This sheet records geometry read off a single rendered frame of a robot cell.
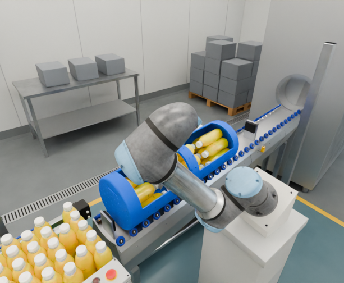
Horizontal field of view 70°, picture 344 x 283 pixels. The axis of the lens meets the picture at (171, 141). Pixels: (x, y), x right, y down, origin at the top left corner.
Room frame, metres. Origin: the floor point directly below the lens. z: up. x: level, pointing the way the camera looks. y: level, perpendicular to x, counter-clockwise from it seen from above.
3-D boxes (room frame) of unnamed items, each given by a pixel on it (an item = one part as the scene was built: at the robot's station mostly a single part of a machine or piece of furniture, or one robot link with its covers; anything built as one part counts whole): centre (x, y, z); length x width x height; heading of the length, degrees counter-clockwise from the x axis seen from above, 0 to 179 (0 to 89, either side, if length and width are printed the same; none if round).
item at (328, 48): (1.63, -0.98, 0.85); 0.06 x 0.06 x 1.70; 45
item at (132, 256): (1.55, -0.44, 0.79); 2.17 x 0.29 x 0.34; 135
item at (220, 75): (4.83, -1.04, 0.59); 1.20 x 0.80 x 1.19; 39
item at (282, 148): (2.19, -1.18, 0.31); 0.06 x 0.06 x 0.63; 45
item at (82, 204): (0.92, 0.48, 0.95); 0.10 x 0.07 x 0.10; 45
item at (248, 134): (1.75, -0.64, 1.00); 0.10 x 0.04 x 0.15; 45
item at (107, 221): (0.81, 0.31, 0.99); 0.10 x 0.02 x 0.12; 45
